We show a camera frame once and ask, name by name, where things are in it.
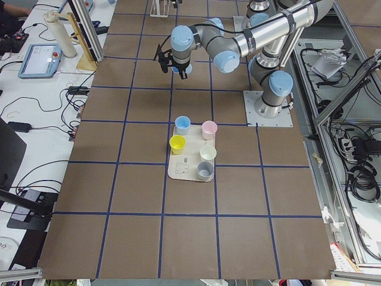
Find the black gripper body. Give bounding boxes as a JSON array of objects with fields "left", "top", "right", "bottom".
[{"left": 170, "top": 49, "right": 192, "bottom": 72}]

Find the light blue cup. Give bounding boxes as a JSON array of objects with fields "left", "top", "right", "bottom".
[{"left": 171, "top": 64, "right": 193, "bottom": 75}]

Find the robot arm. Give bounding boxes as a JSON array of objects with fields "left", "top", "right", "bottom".
[{"left": 154, "top": 1, "right": 333, "bottom": 119}]

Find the pink cup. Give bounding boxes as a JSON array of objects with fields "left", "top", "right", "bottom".
[{"left": 202, "top": 120, "right": 218, "bottom": 140}]

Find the yellow cup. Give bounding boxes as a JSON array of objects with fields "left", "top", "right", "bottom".
[{"left": 169, "top": 135, "right": 186, "bottom": 155}]

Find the cream white cup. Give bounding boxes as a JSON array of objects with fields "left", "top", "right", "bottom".
[{"left": 199, "top": 145, "right": 217, "bottom": 163}]

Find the grey cup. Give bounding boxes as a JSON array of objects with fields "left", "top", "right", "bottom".
[{"left": 197, "top": 161, "right": 214, "bottom": 181}]

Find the wooden stand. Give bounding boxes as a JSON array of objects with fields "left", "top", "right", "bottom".
[{"left": 66, "top": 13, "right": 96, "bottom": 71}]

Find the cream serving tray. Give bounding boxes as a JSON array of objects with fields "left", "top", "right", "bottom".
[{"left": 167, "top": 125, "right": 216, "bottom": 182}]

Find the white cylinder roll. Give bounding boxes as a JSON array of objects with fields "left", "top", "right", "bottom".
[{"left": 44, "top": 10, "right": 77, "bottom": 58}]

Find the teach pendant tablet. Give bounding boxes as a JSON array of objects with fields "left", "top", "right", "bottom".
[{"left": 18, "top": 44, "right": 62, "bottom": 79}]

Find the black power adapter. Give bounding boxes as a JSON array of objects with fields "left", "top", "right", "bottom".
[{"left": 7, "top": 122, "right": 32, "bottom": 133}]

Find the white wire cup rack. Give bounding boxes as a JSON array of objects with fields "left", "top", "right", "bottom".
[{"left": 149, "top": 0, "right": 171, "bottom": 18}]

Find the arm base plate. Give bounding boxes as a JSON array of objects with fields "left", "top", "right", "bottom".
[
  {"left": 233, "top": 16, "right": 253, "bottom": 34},
  {"left": 243, "top": 91, "right": 293, "bottom": 128}
]

